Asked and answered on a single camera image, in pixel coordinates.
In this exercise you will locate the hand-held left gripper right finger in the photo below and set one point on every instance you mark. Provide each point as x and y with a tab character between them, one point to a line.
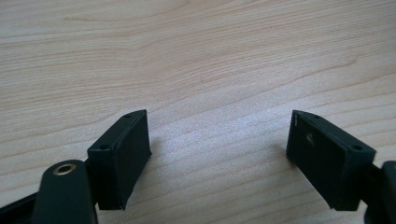
330	161

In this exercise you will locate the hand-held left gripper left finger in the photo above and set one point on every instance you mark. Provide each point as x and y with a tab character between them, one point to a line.
124	161

